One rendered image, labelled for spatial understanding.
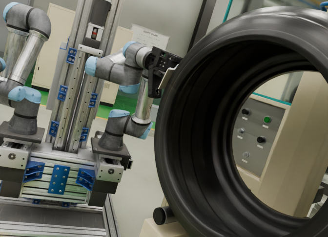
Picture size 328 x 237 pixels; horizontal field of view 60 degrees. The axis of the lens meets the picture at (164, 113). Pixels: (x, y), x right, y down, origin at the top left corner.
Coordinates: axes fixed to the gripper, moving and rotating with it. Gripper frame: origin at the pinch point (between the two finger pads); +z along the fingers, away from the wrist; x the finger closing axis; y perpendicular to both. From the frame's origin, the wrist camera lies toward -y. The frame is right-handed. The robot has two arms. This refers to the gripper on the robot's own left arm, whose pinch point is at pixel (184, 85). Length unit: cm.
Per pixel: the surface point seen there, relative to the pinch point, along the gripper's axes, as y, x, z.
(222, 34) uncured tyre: 16.0, -12.3, 16.9
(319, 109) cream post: 8.6, 26.2, 28.7
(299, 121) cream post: 2.9, 26.3, 25.5
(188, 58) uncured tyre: 8.3, -12.2, 9.3
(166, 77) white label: 1.4, -11.1, 3.3
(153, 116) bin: -153, 355, -399
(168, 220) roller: -31.7, -8.4, 21.3
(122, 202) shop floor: -135, 92, -107
